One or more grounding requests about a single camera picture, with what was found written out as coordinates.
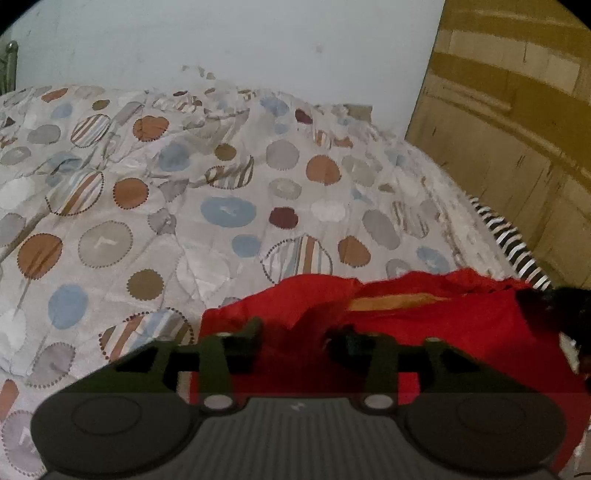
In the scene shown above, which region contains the red long-sleeved garment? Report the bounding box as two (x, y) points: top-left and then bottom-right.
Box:
(189, 270), (591, 476)

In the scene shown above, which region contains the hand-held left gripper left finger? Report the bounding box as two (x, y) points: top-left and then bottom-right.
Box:
(99, 318), (264, 412)

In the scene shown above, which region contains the plywood panel board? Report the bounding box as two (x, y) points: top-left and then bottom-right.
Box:
(404, 0), (591, 296)

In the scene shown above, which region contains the dotted patterned quilt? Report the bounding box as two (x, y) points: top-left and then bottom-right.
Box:
(0, 83), (509, 480)

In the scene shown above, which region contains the black and white striped sheet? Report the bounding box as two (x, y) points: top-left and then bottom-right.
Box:
(466, 196), (583, 374)

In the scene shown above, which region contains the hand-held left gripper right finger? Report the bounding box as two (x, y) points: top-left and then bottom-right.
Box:
(325, 324), (499, 412)

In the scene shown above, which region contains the metal bed headboard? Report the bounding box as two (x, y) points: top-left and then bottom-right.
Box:
(0, 41), (19, 95)

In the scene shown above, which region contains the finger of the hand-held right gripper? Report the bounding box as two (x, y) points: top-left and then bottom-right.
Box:
(515, 286), (591, 340)

